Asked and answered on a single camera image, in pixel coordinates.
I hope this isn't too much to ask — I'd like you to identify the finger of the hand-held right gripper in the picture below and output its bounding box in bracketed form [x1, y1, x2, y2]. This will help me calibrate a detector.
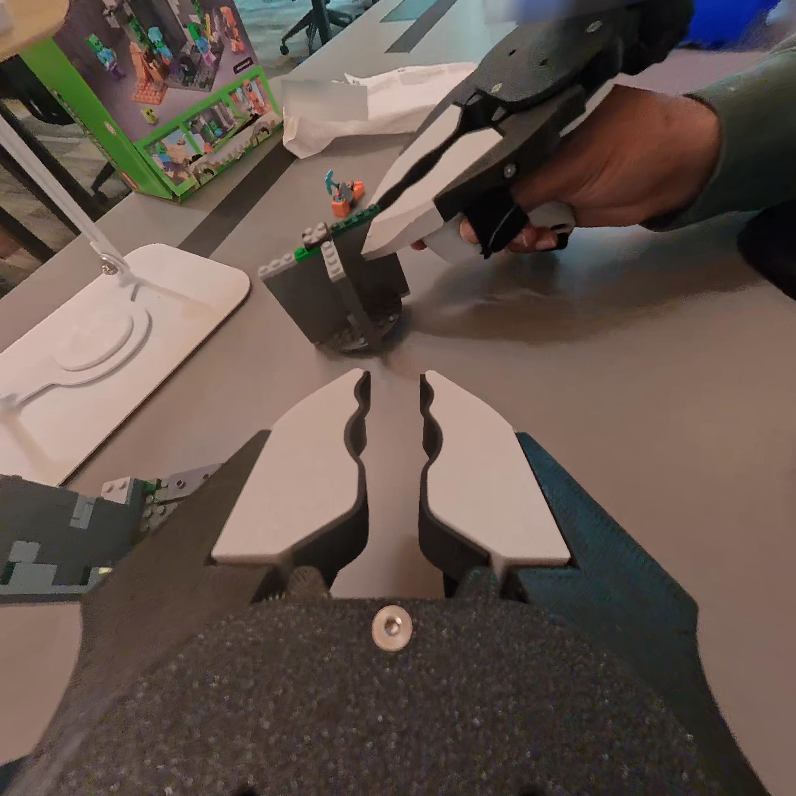
[359, 127, 501, 261]
[371, 102, 467, 209]

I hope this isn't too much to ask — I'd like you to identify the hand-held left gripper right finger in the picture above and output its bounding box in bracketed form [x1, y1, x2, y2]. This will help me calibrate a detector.
[418, 371, 573, 593]

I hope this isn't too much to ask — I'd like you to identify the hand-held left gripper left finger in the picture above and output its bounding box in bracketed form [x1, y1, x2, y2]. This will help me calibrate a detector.
[210, 369, 370, 593]

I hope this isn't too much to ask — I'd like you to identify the dark grey toy brick assembly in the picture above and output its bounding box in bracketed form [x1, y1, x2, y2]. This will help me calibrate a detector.
[258, 202, 411, 355]

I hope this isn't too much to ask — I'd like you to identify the person's right forearm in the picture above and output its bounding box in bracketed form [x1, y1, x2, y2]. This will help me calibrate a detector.
[647, 34, 796, 232]

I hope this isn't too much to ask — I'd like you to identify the person's right hand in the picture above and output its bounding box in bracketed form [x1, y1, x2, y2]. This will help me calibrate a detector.
[460, 84, 723, 255]

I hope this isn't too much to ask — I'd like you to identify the white paper bag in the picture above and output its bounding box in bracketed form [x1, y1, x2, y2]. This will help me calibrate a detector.
[283, 62, 481, 159]

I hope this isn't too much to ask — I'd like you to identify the orange toy brick figure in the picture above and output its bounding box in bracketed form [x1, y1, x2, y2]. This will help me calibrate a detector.
[323, 169, 366, 218]

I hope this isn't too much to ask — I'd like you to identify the black office chair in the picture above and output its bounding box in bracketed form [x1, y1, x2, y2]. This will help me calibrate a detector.
[279, 0, 358, 57]

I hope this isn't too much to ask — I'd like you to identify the blue object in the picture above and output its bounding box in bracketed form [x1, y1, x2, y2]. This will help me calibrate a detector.
[675, 0, 796, 49]

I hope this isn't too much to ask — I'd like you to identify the grey toy brick build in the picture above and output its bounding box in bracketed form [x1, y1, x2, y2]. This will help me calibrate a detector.
[0, 463, 223, 607]

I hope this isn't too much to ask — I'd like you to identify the green toy box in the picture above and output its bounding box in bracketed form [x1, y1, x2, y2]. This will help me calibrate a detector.
[19, 0, 284, 205]

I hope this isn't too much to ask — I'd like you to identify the black mesh chair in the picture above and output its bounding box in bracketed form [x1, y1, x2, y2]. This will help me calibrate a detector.
[737, 211, 796, 287]

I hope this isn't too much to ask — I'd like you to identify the tan round tabletop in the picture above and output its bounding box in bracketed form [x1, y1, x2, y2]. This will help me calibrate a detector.
[0, 0, 70, 57]

